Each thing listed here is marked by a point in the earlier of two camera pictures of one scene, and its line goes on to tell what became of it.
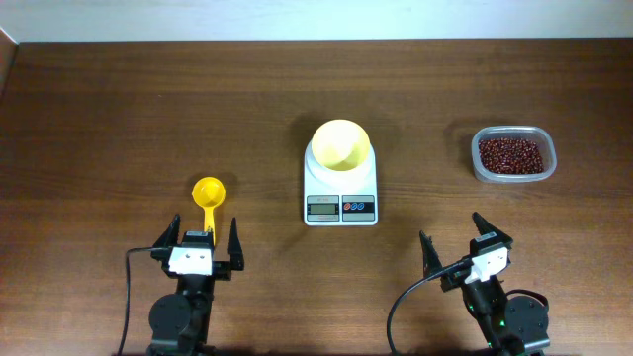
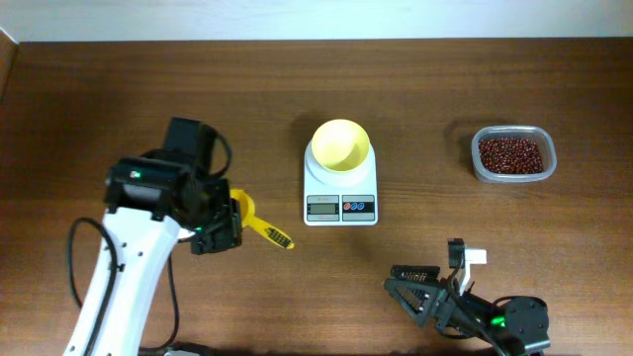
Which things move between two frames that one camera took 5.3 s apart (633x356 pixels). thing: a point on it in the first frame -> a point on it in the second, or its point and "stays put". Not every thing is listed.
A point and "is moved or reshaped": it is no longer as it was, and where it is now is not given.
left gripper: (224, 267) -> (229, 223)
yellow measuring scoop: (209, 193) is moved or reshaped
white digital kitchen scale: (340, 198) stays put
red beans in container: (510, 156) stays put
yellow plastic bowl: (340, 144) stays put
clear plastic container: (513, 153) stays put
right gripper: (450, 281) -> (441, 302)
